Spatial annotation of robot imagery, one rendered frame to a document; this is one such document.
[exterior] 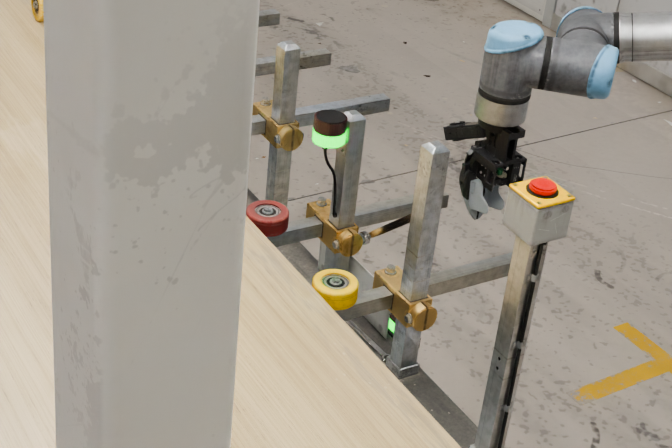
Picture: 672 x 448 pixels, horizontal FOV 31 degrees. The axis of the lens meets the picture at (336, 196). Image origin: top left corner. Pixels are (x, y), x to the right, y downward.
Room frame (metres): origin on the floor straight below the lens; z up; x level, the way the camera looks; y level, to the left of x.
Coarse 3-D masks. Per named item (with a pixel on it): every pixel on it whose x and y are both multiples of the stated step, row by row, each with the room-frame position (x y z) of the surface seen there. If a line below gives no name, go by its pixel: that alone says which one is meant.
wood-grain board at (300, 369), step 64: (0, 0) 2.80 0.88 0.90; (0, 64) 2.44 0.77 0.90; (0, 128) 2.14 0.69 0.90; (0, 192) 1.90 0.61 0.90; (0, 256) 1.69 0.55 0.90; (256, 256) 1.78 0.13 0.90; (0, 320) 1.52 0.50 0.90; (256, 320) 1.59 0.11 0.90; (320, 320) 1.61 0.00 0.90; (0, 384) 1.37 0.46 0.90; (256, 384) 1.43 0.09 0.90; (320, 384) 1.45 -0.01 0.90; (384, 384) 1.46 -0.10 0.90
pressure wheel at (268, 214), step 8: (264, 200) 1.96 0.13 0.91; (248, 208) 1.93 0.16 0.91; (256, 208) 1.93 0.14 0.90; (264, 208) 1.92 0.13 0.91; (272, 208) 1.94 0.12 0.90; (280, 208) 1.94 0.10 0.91; (248, 216) 1.90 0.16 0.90; (256, 216) 1.90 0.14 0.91; (264, 216) 1.91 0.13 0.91; (272, 216) 1.91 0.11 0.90; (280, 216) 1.91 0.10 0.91; (288, 216) 1.92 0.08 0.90; (256, 224) 1.89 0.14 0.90; (264, 224) 1.89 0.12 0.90; (272, 224) 1.89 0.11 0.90; (280, 224) 1.90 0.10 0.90; (264, 232) 1.89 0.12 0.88; (272, 232) 1.89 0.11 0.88; (280, 232) 1.90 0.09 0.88
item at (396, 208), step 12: (444, 192) 2.15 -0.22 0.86; (372, 204) 2.07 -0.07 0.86; (384, 204) 2.07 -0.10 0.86; (396, 204) 2.08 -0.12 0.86; (408, 204) 2.09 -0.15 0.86; (444, 204) 2.14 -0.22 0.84; (360, 216) 2.02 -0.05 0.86; (372, 216) 2.04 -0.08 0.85; (384, 216) 2.06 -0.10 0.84; (396, 216) 2.07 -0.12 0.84; (288, 228) 1.95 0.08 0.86; (300, 228) 1.95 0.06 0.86; (312, 228) 1.96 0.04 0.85; (276, 240) 1.92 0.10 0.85; (288, 240) 1.94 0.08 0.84; (300, 240) 1.95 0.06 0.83
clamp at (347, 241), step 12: (312, 204) 2.03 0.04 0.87; (312, 216) 2.01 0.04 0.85; (324, 216) 1.99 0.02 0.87; (324, 228) 1.97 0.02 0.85; (336, 228) 1.95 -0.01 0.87; (348, 228) 1.95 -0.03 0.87; (324, 240) 1.97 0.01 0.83; (336, 240) 1.93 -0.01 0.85; (348, 240) 1.93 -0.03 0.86; (360, 240) 1.94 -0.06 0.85; (336, 252) 1.94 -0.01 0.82; (348, 252) 1.93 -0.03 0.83
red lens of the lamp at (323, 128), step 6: (318, 120) 1.93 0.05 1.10; (318, 126) 1.92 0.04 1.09; (324, 126) 1.92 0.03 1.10; (330, 126) 1.91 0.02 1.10; (336, 126) 1.92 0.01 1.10; (342, 126) 1.92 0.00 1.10; (318, 132) 1.92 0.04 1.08; (324, 132) 1.92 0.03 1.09; (330, 132) 1.91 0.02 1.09; (336, 132) 1.92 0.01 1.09; (342, 132) 1.93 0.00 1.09
